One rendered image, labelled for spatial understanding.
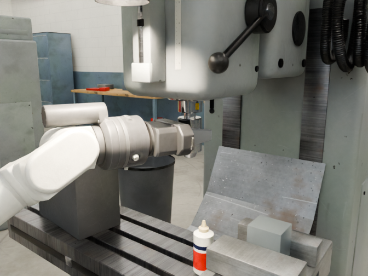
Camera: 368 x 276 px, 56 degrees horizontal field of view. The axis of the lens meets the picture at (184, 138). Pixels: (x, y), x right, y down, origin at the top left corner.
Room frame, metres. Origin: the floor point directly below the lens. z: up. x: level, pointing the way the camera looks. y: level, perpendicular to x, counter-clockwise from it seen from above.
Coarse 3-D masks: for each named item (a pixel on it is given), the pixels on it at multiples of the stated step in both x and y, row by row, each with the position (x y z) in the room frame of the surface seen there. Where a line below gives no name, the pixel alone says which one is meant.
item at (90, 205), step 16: (80, 176) 0.75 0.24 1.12; (96, 176) 0.78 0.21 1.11; (112, 176) 0.81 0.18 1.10; (64, 192) 0.78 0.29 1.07; (80, 192) 0.75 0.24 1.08; (96, 192) 0.78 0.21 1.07; (112, 192) 0.81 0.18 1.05; (48, 208) 0.85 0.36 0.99; (64, 208) 0.78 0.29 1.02; (80, 208) 0.75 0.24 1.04; (96, 208) 0.77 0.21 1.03; (112, 208) 0.81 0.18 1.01; (64, 224) 0.79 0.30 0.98; (80, 224) 0.74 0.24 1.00; (96, 224) 0.77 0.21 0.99; (112, 224) 0.81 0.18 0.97
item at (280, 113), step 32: (320, 0) 0.87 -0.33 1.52; (352, 0) 0.83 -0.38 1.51; (320, 32) 0.86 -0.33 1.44; (320, 64) 0.86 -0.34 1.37; (256, 96) 0.97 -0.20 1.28; (288, 96) 0.91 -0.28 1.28; (320, 96) 0.86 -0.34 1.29; (352, 96) 0.82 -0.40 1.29; (224, 128) 1.03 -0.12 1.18; (256, 128) 0.97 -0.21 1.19; (288, 128) 0.91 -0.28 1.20; (320, 128) 0.85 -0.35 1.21; (352, 128) 0.81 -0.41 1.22; (320, 160) 0.85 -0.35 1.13; (352, 160) 0.81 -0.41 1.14; (320, 192) 0.85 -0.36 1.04; (352, 192) 0.81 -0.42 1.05; (320, 224) 0.84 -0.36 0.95; (352, 224) 0.83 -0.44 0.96; (352, 256) 0.87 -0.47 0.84
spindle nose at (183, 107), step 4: (180, 104) 0.63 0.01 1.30; (184, 104) 0.63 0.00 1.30; (188, 104) 0.63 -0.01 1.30; (192, 104) 0.63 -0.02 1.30; (200, 104) 0.64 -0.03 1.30; (180, 108) 0.63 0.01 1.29; (184, 108) 0.63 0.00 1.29; (188, 108) 0.63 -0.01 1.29; (192, 108) 0.63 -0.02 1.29; (200, 108) 0.64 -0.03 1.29; (184, 112) 0.63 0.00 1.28; (188, 112) 0.63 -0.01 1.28; (192, 112) 0.63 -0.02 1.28; (196, 112) 0.63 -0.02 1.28
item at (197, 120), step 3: (180, 117) 0.65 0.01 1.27; (183, 117) 0.65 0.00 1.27; (195, 117) 0.65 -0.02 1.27; (198, 117) 0.65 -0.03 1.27; (201, 117) 0.65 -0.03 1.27; (177, 120) 0.65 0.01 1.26; (180, 120) 0.63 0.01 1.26; (183, 120) 0.63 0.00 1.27; (186, 120) 0.63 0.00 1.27; (189, 120) 0.63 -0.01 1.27; (192, 120) 0.63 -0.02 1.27; (195, 120) 0.63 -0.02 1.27; (198, 120) 0.63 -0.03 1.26; (201, 120) 0.64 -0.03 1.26; (186, 123) 0.63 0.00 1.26; (189, 123) 0.63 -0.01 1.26; (192, 123) 0.63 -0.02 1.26; (195, 123) 0.63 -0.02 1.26; (198, 123) 0.63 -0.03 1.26
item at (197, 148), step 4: (192, 124) 0.63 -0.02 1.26; (196, 124) 0.63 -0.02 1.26; (200, 124) 0.64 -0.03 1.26; (192, 128) 0.63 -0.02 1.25; (196, 128) 0.63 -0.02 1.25; (200, 128) 0.64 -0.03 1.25; (200, 144) 0.64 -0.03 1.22; (196, 148) 0.63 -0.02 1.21; (200, 148) 0.64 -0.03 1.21; (192, 152) 0.63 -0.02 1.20; (196, 152) 0.63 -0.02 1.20
